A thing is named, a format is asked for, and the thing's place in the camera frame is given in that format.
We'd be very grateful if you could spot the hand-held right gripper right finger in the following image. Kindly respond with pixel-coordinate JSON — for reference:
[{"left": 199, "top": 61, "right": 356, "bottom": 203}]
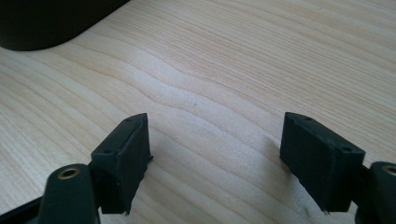
[{"left": 279, "top": 111, "right": 366, "bottom": 214}]

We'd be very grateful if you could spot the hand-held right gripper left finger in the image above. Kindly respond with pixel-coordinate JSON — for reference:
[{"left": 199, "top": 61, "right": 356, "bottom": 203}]
[{"left": 91, "top": 112, "right": 154, "bottom": 217}]

